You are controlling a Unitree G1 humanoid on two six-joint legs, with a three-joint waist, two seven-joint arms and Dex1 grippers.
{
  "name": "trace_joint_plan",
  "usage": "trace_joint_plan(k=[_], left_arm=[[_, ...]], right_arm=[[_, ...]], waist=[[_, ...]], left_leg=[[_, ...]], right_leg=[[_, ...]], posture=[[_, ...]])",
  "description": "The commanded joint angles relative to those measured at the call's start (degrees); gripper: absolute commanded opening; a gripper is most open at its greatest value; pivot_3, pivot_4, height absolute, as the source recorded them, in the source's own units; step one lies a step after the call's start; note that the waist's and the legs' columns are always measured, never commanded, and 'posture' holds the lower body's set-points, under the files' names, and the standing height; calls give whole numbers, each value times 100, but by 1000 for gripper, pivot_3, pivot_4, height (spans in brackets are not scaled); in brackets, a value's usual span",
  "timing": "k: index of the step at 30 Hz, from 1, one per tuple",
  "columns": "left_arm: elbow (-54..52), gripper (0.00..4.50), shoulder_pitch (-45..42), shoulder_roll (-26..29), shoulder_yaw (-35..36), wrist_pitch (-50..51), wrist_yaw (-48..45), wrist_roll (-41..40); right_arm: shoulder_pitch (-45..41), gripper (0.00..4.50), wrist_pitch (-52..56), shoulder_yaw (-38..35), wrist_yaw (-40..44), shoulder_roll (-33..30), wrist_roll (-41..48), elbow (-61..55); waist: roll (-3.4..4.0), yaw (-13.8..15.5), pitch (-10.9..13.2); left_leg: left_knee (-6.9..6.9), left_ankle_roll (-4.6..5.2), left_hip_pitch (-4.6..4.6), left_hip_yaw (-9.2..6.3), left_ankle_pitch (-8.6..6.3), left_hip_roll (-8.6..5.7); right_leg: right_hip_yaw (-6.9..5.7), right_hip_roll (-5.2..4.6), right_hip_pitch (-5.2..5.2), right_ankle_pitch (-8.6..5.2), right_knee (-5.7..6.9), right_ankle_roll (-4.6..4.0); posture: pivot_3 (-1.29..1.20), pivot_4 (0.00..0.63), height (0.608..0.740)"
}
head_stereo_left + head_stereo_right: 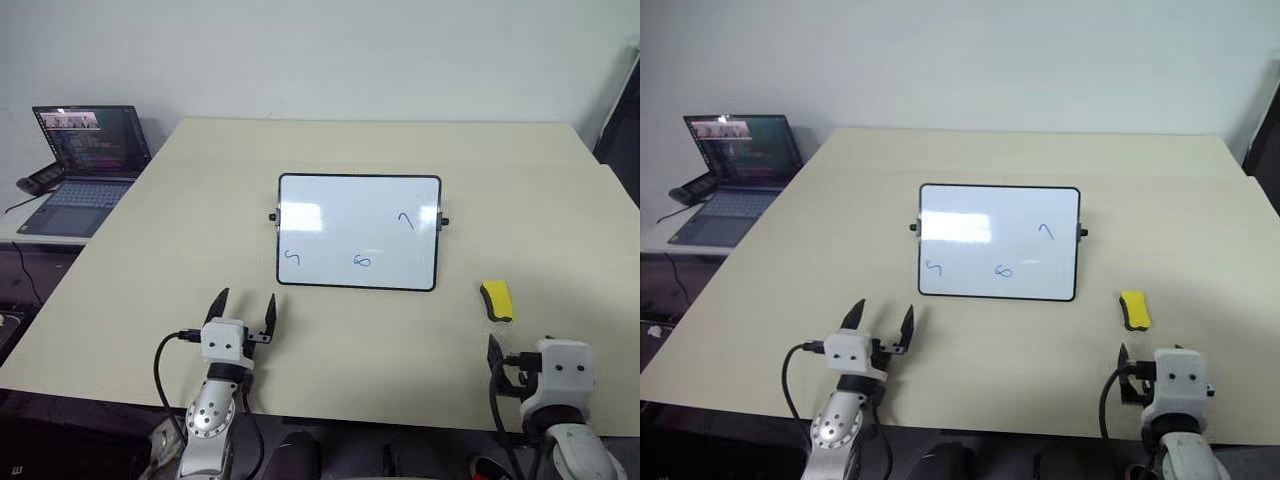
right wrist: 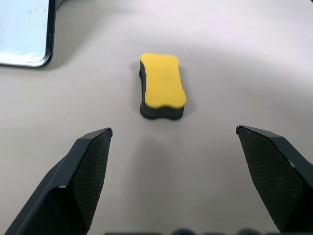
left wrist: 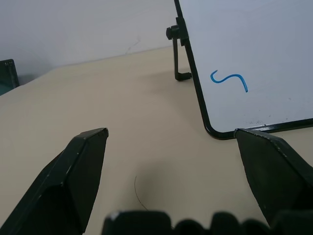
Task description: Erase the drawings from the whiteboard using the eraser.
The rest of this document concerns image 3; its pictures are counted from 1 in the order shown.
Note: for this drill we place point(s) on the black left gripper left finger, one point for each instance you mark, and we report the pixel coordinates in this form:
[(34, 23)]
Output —
[(56, 186)]

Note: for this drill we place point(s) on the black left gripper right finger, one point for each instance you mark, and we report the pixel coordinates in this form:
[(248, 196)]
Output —
[(271, 171)]

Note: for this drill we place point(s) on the thin dark hair strand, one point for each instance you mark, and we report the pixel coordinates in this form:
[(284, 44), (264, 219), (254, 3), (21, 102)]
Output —
[(136, 189)]

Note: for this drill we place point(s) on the dark green box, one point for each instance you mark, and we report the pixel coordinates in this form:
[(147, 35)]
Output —
[(8, 74)]

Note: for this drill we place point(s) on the black-framed whiteboard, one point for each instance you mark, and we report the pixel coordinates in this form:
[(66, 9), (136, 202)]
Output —
[(249, 44)]

